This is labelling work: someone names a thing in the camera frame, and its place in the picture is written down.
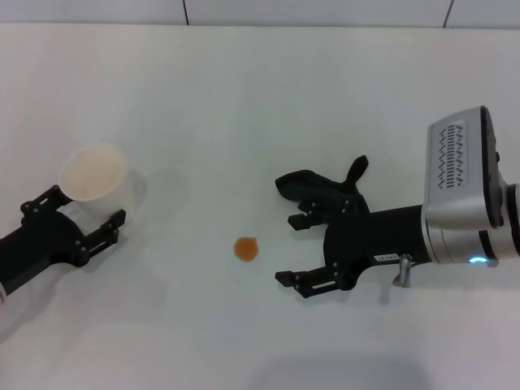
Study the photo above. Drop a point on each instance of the brown water stain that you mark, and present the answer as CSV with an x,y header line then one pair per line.
x,y
245,249

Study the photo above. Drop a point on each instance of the white paper cup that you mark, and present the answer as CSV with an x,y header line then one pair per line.
x,y
97,178

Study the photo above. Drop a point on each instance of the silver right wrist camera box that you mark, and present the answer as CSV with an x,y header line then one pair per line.
x,y
459,170

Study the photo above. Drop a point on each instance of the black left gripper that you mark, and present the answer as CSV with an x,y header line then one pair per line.
x,y
36,248

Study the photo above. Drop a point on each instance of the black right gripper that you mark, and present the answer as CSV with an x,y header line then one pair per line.
x,y
382,237

